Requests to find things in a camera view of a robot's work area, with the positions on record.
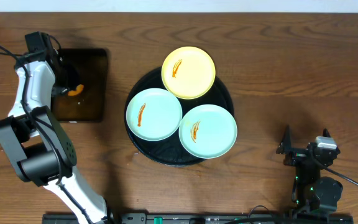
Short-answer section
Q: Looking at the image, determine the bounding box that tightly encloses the orange green sponge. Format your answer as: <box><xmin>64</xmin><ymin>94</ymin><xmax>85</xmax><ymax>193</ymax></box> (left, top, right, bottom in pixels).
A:
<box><xmin>68</xmin><ymin>84</ymin><xmax>84</xmax><ymax>96</ymax></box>

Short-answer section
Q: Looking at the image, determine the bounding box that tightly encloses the light green plate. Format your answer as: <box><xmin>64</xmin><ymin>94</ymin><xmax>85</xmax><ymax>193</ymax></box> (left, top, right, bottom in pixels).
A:
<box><xmin>125</xmin><ymin>88</ymin><xmax>183</xmax><ymax>141</ymax></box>
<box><xmin>179</xmin><ymin>104</ymin><xmax>237</xmax><ymax>159</ymax></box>

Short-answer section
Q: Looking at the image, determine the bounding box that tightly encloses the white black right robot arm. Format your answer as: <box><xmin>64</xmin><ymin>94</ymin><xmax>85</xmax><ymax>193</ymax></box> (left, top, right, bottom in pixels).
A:
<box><xmin>276</xmin><ymin>126</ymin><xmax>343</xmax><ymax>218</ymax></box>

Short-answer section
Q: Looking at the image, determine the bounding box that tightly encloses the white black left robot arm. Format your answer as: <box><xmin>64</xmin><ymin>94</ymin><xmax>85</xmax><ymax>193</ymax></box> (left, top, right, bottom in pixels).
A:
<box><xmin>0</xmin><ymin>32</ymin><xmax>114</xmax><ymax>223</ymax></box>

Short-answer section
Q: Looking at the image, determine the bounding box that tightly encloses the black rectangular water tray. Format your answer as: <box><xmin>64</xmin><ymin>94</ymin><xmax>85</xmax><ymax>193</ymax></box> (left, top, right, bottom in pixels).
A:
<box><xmin>51</xmin><ymin>49</ymin><xmax>109</xmax><ymax>123</ymax></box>

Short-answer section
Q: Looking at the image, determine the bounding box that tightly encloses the black round tray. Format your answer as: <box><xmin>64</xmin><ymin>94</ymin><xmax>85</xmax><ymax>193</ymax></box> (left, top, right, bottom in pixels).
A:
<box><xmin>125</xmin><ymin>67</ymin><xmax>234</xmax><ymax>167</ymax></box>

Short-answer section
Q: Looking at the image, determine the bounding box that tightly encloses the yellow plate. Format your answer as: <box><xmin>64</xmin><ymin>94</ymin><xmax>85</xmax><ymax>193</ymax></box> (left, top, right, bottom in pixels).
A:
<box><xmin>161</xmin><ymin>46</ymin><xmax>216</xmax><ymax>100</ymax></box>

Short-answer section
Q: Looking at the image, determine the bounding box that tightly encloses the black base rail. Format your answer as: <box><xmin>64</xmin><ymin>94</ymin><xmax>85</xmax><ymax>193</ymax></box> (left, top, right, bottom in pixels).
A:
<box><xmin>41</xmin><ymin>212</ymin><xmax>354</xmax><ymax>224</ymax></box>

